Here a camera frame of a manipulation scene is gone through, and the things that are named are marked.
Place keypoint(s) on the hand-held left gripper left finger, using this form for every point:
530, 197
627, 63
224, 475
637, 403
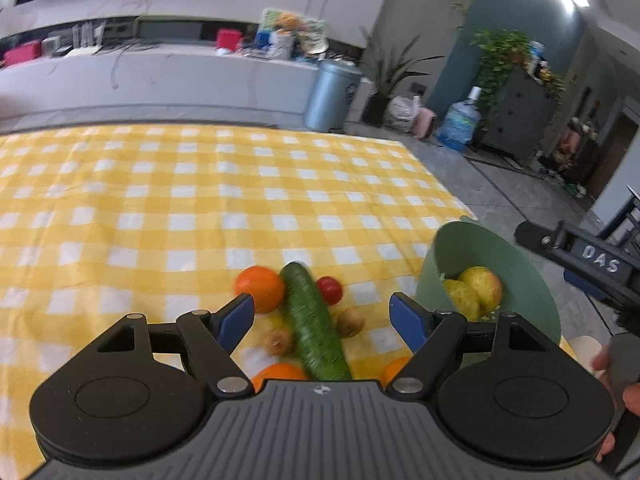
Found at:
237, 317

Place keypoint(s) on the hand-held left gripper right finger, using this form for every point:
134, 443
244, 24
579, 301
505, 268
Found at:
407, 320

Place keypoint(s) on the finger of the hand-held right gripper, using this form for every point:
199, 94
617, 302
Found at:
532, 237

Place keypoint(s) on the orange mandarin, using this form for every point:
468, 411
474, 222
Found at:
257, 287
395, 367
277, 375

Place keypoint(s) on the small brown round fruit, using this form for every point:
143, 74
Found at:
350, 322
278, 342

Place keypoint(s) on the green bowl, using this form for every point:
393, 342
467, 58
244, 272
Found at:
450, 245

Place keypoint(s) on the person's right hand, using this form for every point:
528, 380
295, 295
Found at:
632, 400

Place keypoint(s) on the large green-yellow pear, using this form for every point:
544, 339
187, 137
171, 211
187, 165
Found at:
460, 300

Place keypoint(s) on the yellow apple with red blush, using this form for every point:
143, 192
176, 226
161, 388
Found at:
482, 285

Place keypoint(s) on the green cucumber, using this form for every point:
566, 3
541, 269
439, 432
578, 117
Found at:
310, 320

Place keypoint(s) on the red cherry tomato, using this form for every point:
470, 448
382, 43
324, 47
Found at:
330, 290

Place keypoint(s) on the beige round object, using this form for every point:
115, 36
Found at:
585, 347

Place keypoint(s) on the pink flower arrangement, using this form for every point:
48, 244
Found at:
570, 145

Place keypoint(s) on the brown wooden door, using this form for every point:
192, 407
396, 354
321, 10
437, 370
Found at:
617, 155

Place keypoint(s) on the grey drawer cabinet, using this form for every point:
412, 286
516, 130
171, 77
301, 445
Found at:
515, 110

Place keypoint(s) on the blue water jug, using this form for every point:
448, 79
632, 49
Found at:
460, 122

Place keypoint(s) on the yellow checked tablecloth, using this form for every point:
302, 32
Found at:
150, 210

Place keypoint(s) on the pink bin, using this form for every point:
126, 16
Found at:
425, 121

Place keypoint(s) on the white plastic bag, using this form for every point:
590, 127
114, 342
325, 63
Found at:
400, 112

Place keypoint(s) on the green trailing vine plant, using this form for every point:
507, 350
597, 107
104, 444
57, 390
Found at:
500, 50

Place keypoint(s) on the potted plant with long leaves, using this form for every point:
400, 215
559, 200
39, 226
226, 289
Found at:
385, 75

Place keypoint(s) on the grey trash can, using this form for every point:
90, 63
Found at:
330, 95

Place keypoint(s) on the white marble media counter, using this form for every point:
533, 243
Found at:
150, 75

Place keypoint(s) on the red box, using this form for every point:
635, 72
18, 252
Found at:
229, 40

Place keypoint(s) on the pile of colourful packages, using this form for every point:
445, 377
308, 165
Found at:
285, 35

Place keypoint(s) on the magenta box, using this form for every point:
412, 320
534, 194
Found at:
22, 53

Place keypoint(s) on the dark chair frame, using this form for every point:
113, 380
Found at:
625, 212

